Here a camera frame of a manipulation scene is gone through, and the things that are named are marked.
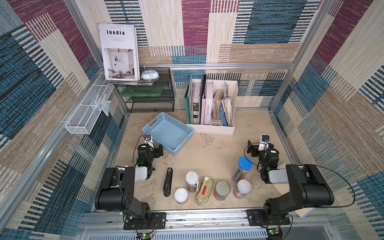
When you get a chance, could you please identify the Inedia white magazine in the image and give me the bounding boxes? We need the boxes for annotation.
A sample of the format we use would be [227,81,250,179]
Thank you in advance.
[99,23,140,82]

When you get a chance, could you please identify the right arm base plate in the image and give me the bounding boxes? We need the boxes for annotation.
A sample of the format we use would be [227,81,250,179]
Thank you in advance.
[246,209,291,228]

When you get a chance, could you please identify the black stapler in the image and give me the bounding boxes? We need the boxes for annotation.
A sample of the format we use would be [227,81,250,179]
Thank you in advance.
[163,168,173,197]

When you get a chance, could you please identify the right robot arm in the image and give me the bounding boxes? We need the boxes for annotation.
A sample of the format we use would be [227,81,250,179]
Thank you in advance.
[244,141,334,228]

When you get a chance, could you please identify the blue lid clear canister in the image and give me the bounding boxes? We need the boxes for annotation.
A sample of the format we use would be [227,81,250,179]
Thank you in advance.
[232,157,254,183]

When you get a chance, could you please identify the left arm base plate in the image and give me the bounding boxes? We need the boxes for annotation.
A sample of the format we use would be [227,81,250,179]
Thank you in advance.
[123,212,167,231]

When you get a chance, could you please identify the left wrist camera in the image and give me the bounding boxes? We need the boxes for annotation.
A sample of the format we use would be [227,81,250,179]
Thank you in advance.
[144,135,155,148]

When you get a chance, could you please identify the white lid can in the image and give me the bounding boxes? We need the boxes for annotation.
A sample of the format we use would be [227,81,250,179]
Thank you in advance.
[174,188,188,205]
[234,179,252,199]
[185,171,199,193]

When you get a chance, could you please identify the pink book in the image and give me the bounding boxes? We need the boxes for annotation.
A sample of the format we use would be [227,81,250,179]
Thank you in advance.
[201,81,214,125]

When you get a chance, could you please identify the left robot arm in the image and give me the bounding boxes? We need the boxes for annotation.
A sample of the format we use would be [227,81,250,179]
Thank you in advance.
[95,144,166,231]

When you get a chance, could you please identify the gold oval sardine tin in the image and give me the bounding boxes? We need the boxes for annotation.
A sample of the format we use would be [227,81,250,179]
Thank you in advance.
[196,177,213,206]

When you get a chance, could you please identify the white wire wall basket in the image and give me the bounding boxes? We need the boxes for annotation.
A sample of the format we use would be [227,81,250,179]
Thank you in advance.
[64,84,113,135]

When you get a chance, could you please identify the white file organizer box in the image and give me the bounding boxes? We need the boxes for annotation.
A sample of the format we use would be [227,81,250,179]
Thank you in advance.
[187,80,238,136]

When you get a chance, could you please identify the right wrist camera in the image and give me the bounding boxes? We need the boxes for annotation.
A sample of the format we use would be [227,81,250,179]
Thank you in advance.
[258,135,270,151]

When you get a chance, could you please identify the light blue plastic basket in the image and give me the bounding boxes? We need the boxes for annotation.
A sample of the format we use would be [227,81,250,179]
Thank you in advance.
[142,112,194,156]

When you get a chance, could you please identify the silver top dark can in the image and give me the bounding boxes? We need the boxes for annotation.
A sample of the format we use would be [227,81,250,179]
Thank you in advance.
[214,180,231,201]

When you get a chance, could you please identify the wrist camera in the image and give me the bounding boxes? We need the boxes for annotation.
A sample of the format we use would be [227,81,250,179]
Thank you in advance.
[258,135,270,151]
[144,135,155,148]

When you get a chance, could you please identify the white round device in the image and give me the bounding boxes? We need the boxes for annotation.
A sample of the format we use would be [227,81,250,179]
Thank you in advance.
[141,70,160,81]

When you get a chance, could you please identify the green tray on shelf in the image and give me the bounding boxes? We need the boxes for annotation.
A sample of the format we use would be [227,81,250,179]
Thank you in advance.
[120,87,163,98]

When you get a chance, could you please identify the black wire shelf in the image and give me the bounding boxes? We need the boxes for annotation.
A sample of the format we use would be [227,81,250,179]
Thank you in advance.
[114,68,175,113]

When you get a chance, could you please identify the green folder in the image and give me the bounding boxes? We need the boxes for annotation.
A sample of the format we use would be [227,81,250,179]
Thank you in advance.
[184,79,193,124]

